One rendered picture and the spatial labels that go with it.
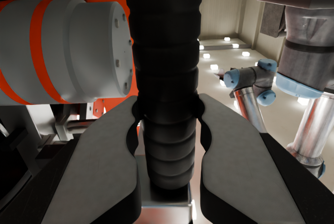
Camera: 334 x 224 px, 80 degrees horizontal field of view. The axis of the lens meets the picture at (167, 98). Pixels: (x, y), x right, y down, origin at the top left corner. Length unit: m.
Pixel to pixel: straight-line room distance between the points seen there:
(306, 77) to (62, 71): 0.53
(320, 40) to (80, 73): 0.49
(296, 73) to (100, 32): 0.48
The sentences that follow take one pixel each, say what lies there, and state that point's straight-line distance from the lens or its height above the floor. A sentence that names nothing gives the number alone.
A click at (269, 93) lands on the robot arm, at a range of 0.94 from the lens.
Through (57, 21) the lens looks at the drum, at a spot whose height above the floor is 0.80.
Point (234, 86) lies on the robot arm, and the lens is 0.84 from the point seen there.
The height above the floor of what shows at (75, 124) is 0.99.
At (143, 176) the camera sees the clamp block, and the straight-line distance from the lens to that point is 0.17.
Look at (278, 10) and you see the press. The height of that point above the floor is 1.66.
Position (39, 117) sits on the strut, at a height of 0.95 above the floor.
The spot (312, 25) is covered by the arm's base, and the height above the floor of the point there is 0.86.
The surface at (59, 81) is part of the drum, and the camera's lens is 0.26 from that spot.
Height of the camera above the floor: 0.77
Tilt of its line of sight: 30 degrees up
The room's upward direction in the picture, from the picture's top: 178 degrees clockwise
